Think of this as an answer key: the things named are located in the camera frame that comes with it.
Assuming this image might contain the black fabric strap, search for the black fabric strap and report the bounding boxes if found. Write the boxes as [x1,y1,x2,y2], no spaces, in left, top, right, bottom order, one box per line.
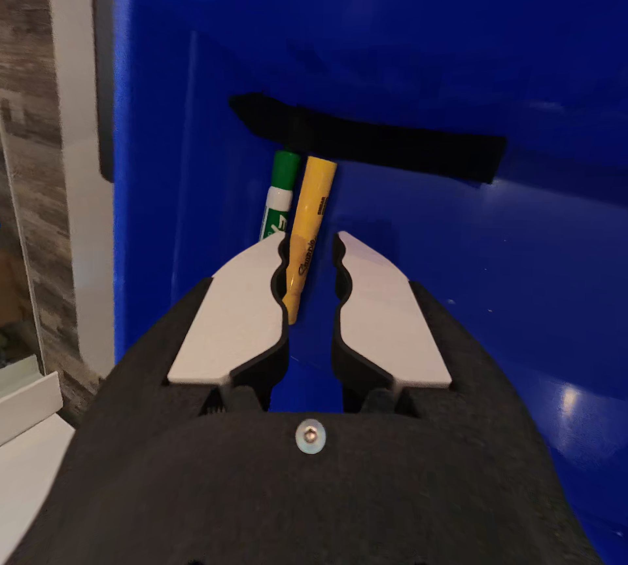
[228,93,508,184]

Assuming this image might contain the yellow highlighter marker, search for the yellow highlighter marker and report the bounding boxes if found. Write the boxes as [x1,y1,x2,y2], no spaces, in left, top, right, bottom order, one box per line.
[282,156,338,326]

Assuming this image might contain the green dry-erase marker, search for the green dry-erase marker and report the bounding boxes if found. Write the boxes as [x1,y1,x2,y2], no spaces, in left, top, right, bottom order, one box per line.
[258,149,302,244]

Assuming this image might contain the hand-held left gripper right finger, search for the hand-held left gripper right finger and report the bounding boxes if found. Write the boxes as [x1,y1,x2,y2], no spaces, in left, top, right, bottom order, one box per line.
[332,230,453,390]

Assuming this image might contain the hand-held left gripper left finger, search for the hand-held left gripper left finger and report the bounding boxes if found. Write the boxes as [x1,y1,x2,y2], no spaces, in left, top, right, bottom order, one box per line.
[167,233,290,387]

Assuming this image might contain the large blue plastic bin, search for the large blue plastic bin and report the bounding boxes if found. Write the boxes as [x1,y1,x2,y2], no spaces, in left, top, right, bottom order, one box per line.
[114,0,628,565]

